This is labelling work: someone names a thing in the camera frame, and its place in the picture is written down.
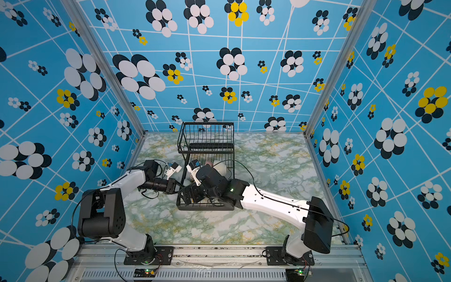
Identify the black two-tier dish rack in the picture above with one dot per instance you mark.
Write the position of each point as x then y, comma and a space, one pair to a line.
206, 141

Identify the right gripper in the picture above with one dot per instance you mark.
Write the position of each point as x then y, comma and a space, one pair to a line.
195, 190

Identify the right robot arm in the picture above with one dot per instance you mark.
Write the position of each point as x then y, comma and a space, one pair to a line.
312, 218

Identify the aluminium front rail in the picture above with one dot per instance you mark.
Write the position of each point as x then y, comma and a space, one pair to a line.
219, 263

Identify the plain white bowl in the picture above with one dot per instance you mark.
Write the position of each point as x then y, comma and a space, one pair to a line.
220, 167

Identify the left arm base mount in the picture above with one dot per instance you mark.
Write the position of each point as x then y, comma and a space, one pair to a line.
159, 255

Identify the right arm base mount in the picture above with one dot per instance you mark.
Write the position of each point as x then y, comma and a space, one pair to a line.
276, 256

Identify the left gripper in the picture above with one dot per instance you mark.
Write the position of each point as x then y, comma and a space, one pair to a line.
171, 187

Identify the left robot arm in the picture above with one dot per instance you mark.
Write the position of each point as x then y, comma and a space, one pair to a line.
102, 214

